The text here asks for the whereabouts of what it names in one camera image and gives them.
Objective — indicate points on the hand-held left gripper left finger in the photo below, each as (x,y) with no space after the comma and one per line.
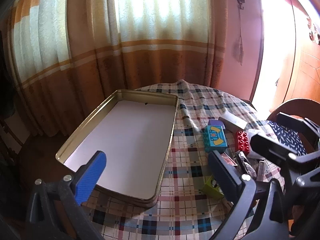
(91,175)

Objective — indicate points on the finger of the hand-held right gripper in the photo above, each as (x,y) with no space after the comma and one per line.
(268,147)
(295,122)

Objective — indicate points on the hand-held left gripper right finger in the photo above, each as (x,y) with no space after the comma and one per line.
(221,166)

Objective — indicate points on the rose gold metallic box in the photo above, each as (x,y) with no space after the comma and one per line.
(230,160)

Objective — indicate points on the green printed toy brick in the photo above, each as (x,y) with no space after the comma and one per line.
(210,190)

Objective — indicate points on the red toy brick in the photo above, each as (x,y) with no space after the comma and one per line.
(242,142)

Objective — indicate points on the teal printed toy brick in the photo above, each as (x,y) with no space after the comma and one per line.
(215,137)

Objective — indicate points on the gold metal tin tray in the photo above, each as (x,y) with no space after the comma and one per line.
(130,140)

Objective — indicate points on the blue patterned cushion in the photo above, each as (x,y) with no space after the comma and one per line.
(287,135)

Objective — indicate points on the round wooden chair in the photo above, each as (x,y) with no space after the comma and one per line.
(300,102)

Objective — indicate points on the small metallic bar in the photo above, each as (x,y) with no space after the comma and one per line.
(260,170)

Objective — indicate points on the crumpled silver foil wrapper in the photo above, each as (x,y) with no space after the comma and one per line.
(246,165)

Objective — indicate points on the purple toy brick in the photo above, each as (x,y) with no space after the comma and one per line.
(216,123)

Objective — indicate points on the plaid tablecloth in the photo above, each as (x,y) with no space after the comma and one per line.
(182,205)

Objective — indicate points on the wooden door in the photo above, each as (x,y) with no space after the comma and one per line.
(305,67)

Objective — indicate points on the hanging feather ornament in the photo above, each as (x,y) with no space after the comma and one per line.
(239,47)

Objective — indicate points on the orange and cream curtain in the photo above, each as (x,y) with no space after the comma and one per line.
(150,55)

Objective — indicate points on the metal wall hook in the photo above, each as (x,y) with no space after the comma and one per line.
(241,1)

